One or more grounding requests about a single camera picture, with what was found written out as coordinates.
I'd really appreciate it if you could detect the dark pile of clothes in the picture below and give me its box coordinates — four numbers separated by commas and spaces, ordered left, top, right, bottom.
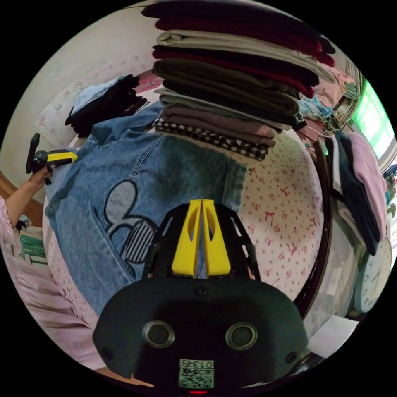
64, 74, 150, 139

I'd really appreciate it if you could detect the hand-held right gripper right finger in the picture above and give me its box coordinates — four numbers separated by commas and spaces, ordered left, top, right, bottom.
202, 199, 232, 278

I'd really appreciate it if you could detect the person's left hand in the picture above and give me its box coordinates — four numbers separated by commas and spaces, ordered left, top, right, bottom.
28, 169, 54, 194

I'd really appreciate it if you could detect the blue denim jacket with print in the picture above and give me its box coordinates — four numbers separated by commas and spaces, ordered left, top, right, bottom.
44, 101, 249, 318

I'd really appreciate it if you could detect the tall pile of clothes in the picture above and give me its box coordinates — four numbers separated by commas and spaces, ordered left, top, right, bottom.
141, 0, 337, 162

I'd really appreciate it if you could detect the clothes draped on chair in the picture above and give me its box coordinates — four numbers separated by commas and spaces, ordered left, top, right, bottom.
324, 130, 389, 256

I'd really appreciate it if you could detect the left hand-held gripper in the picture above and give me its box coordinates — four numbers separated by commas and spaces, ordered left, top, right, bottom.
32, 149, 79, 186

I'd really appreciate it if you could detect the window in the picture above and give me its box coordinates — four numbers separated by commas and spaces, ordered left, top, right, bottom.
349, 77, 396, 163

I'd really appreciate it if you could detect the person's left forearm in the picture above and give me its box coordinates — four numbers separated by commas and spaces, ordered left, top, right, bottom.
4, 182, 36, 229

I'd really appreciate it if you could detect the round white wall clock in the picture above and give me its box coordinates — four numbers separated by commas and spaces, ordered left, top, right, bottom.
353, 238, 393, 314

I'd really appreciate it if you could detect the person's body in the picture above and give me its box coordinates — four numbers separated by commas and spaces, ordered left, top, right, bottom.
0, 197, 108, 371

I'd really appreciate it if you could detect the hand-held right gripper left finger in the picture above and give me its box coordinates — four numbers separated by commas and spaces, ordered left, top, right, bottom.
172, 199, 203, 278

